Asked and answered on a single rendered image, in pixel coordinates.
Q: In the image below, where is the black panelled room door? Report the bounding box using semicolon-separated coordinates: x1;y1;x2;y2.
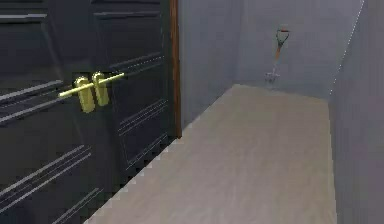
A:
0;0;178;224

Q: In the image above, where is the brown wooden door frame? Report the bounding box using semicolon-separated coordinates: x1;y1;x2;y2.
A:
168;0;183;139

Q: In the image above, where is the orange handled garden tool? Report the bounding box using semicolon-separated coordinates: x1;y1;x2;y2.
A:
264;27;291;84

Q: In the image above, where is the brass door handle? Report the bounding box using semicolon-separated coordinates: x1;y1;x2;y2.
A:
58;71;126;114

